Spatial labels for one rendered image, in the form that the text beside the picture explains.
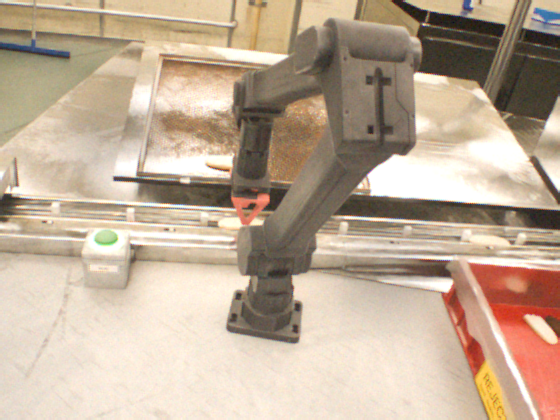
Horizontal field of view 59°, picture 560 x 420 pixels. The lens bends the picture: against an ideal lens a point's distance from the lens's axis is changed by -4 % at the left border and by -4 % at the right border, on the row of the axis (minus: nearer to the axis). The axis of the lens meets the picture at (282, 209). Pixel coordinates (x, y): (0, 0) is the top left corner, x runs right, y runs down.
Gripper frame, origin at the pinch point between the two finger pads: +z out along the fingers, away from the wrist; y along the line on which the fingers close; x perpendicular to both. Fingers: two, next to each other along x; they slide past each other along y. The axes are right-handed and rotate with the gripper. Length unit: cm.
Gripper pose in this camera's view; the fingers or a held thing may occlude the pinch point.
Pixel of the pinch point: (244, 212)
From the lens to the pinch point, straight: 98.8
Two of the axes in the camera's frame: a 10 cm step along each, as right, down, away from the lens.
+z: -1.6, 8.2, 5.5
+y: 1.1, 5.7, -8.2
